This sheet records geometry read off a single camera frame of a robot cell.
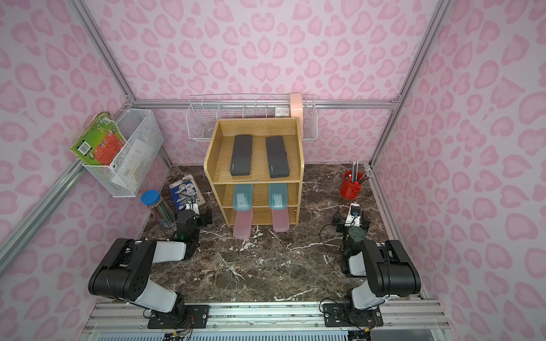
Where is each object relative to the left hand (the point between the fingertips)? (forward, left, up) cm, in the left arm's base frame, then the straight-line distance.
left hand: (196, 204), depth 93 cm
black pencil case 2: (+6, -36, +23) cm, 43 cm away
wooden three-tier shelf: (+2, -29, +23) cm, 37 cm away
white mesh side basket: (+21, +22, +19) cm, 36 cm away
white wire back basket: (+34, -2, +24) cm, 42 cm away
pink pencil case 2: (-4, -37, -7) cm, 38 cm away
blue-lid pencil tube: (-5, +12, +11) cm, 17 cm away
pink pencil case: (-7, -20, -5) cm, 22 cm away
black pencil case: (+6, -23, +23) cm, 33 cm away
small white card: (+31, -38, +26) cm, 55 cm away
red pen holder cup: (+12, -70, -5) cm, 72 cm away
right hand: (-4, -66, +3) cm, 66 cm away
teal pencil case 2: (-3, -36, +10) cm, 37 cm away
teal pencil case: (-3, -22, +9) cm, 24 cm away
